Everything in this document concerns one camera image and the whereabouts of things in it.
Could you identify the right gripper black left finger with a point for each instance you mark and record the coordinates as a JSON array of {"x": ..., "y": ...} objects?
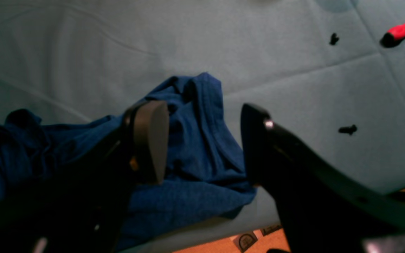
[{"x": 81, "y": 209}]

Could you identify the small black screw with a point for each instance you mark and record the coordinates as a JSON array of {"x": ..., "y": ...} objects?
[
  {"x": 334, "y": 39},
  {"x": 350, "y": 130}
]

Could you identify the dark blue t-shirt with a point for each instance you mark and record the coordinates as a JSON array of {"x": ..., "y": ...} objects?
[{"x": 204, "y": 174}]

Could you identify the light blue table cloth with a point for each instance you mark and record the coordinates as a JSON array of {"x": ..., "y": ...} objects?
[{"x": 74, "y": 61}]

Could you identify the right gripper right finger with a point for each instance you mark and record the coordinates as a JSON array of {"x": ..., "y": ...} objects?
[{"x": 321, "y": 210}]

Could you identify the red black screwdriver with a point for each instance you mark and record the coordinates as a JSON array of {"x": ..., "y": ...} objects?
[{"x": 393, "y": 36}]

